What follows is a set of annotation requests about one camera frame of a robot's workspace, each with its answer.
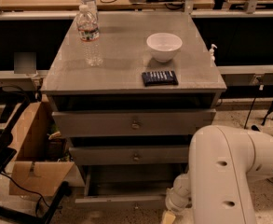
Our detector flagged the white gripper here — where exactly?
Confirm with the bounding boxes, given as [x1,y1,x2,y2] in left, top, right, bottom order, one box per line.
[160,173,191,224]

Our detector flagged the grey bottom drawer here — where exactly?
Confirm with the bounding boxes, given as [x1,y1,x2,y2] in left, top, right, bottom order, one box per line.
[75,163,186,210]

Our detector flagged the grey drawer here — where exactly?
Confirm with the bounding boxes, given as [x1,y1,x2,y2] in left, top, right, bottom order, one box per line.
[75,163,186,210]
[69,145,189,165]
[52,109,216,137]

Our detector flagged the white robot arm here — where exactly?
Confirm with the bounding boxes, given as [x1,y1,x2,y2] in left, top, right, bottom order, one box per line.
[165,125,273,224]

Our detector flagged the grey middle drawer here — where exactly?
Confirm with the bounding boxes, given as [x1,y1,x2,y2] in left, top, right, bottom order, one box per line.
[69,145,189,165]

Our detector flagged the grey top drawer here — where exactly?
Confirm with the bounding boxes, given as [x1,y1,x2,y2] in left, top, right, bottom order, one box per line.
[52,109,216,137]

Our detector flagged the grey drawer cabinet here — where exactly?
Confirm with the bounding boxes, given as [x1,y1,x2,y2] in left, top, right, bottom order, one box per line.
[40,11,227,210]

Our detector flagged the brown cardboard box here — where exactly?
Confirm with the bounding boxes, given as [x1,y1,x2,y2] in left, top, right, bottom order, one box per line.
[10,102,84,196]

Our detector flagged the small white pump bottle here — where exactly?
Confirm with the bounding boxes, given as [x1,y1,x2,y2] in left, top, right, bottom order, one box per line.
[209,44,217,63]

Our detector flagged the white bowl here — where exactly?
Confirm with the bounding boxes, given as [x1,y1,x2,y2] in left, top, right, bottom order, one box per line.
[146,33,183,63]

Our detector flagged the clear front water bottle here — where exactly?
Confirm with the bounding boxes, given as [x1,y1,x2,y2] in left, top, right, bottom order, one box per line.
[75,4,102,66]

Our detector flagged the black floor cable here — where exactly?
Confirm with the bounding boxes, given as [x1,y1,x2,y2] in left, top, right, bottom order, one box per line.
[243,77,265,130]

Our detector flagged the black stand frame left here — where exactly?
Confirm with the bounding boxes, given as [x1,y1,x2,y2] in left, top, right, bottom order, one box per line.
[0,86,71,224]

